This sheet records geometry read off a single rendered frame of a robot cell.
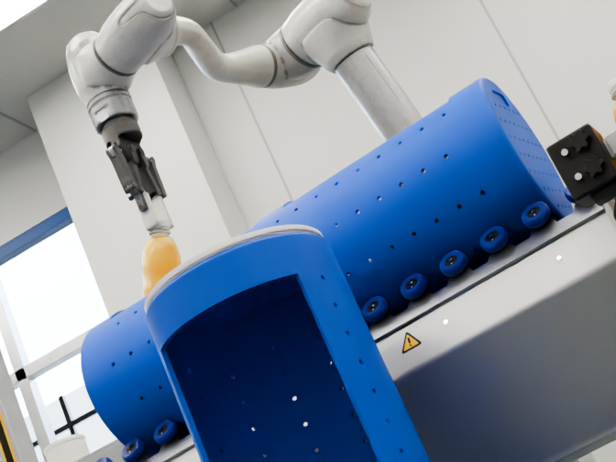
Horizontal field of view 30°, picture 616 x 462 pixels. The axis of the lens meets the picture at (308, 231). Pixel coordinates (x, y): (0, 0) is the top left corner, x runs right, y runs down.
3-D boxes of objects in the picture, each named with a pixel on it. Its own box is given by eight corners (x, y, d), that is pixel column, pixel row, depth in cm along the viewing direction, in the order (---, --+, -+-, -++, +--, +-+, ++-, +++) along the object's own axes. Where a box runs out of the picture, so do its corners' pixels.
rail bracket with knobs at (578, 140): (594, 219, 166) (561, 159, 169) (639, 193, 163) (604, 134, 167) (577, 208, 157) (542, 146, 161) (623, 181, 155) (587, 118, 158)
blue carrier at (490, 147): (201, 446, 228) (139, 320, 233) (589, 225, 198) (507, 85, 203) (123, 475, 201) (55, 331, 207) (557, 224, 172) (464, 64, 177)
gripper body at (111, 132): (117, 140, 231) (133, 180, 228) (91, 131, 223) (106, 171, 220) (145, 121, 228) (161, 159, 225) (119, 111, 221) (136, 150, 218)
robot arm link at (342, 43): (493, 284, 262) (562, 234, 248) (457, 305, 249) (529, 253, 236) (305, 19, 275) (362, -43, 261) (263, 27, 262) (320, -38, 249)
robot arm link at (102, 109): (77, 110, 225) (87, 135, 223) (111, 84, 222) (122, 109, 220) (105, 120, 233) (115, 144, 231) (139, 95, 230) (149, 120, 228)
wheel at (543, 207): (522, 218, 178) (516, 210, 177) (547, 203, 177) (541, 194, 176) (530, 235, 174) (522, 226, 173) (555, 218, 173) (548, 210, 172)
